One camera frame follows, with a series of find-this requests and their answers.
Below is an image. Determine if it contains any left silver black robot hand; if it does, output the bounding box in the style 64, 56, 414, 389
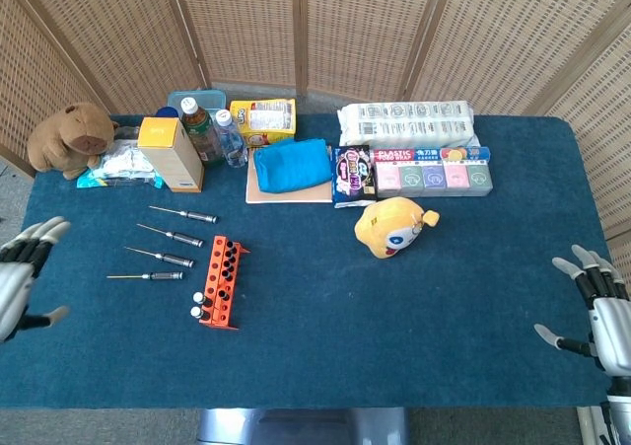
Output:
0, 216, 73, 343

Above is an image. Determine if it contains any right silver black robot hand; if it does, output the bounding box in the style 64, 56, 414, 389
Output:
534, 244, 631, 380

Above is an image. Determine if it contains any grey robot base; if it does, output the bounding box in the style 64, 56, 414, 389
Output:
195, 408, 411, 445

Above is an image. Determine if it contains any orange test tube rack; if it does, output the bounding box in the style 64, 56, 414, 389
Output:
198, 235, 251, 332

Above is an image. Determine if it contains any brown capybara plush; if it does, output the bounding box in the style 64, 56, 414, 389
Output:
27, 102, 121, 181

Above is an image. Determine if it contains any wet wipes pack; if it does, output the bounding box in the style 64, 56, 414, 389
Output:
76, 138, 167, 190

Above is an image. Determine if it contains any tall yellow cardboard box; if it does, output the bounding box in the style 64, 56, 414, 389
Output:
136, 115, 205, 193

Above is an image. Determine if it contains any green tea bottle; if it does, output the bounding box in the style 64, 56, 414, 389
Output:
178, 97, 225, 167

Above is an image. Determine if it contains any yellow plush toy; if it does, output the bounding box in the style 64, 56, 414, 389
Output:
354, 196, 441, 260

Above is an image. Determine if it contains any clear water bottle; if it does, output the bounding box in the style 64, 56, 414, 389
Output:
214, 109, 249, 169

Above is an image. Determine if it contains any blue table cloth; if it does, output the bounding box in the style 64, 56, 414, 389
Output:
0, 113, 625, 410

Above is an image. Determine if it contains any blue lidded plastic container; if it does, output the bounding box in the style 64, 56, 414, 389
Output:
166, 88, 224, 120

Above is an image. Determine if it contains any plastic food wrap box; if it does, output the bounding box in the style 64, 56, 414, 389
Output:
370, 146, 493, 165

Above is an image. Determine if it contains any white paper towel pack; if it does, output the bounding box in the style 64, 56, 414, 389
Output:
337, 100, 477, 150

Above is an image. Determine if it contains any dark purple printed packet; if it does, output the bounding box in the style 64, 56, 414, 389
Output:
331, 144, 379, 209

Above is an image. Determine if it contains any blue fabric pouch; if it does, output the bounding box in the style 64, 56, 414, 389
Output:
252, 137, 333, 194

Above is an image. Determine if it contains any yellow snack bag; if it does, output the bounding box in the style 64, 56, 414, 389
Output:
229, 98, 298, 149

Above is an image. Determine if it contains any woven rattan folding screen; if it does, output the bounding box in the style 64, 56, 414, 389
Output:
0, 0, 631, 288

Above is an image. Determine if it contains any black handled precision screwdriver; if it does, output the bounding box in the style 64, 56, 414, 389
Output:
105, 270, 185, 282
124, 246, 195, 268
136, 223, 205, 248
149, 205, 218, 225

